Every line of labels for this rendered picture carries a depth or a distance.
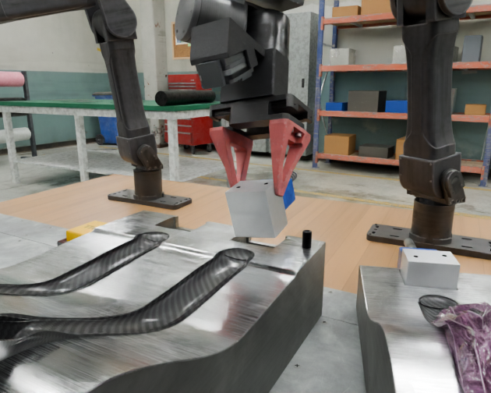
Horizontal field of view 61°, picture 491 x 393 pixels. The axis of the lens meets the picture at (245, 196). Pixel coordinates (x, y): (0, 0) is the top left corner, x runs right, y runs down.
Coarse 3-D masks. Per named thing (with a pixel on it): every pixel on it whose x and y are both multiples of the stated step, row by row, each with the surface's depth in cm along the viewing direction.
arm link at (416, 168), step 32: (416, 0) 57; (416, 32) 59; (448, 32) 57; (416, 64) 60; (448, 64) 60; (416, 96) 62; (448, 96) 62; (416, 128) 63; (448, 128) 63; (416, 160) 64; (448, 160) 63; (416, 192) 68
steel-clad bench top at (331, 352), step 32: (0, 224) 80; (32, 224) 80; (0, 256) 65; (32, 256) 65; (320, 320) 47; (352, 320) 47; (320, 352) 41; (352, 352) 41; (288, 384) 37; (320, 384) 37; (352, 384) 37
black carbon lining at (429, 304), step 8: (424, 296) 41; (432, 296) 41; (440, 296) 41; (424, 304) 40; (432, 304) 40; (440, 304) 40; (448, 304) 40; (456, 304) 40; (424, 312) 39; (432, 312) 39; (432, 320) 38
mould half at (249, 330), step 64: (64, 256) 43; (192, 256) 43; (256, 256) 42; (320, 256) 45; (192, 320) 32; (256, 320) 32; (0, 384) 17; (64, 384) 17; (128, 384) 19; (192, 384) 24; (256, 384) 33
